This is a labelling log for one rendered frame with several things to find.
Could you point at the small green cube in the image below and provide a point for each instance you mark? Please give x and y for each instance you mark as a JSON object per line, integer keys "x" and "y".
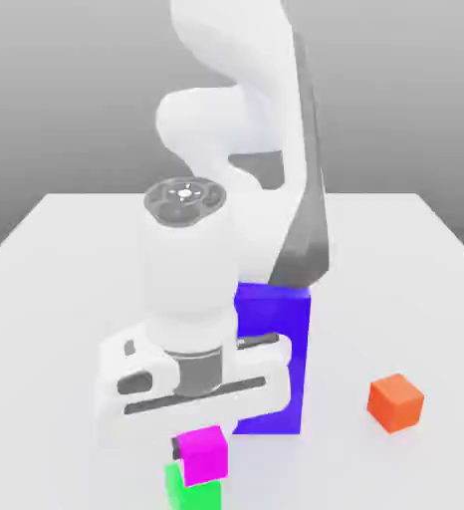
{"x": 194, "y": 498}

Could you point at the small orange cube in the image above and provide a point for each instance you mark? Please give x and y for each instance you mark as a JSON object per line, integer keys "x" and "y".
{"x": 395, "y": 402}

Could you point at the small magenta cube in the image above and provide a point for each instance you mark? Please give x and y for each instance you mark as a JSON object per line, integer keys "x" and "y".
{"x": 204, "y": 456}

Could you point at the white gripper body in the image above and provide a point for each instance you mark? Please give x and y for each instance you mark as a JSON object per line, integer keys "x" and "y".
{"x": 200, "y": 418}

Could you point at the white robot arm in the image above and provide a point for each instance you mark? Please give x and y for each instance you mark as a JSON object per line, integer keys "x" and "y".
{"x": 200, "y": 259}

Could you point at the large blue box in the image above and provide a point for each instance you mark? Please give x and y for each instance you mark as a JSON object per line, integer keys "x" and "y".
{"x": 272, "y": 314}

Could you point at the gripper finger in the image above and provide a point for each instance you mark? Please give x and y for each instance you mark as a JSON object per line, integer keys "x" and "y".
{"x": 177, "y": 448}

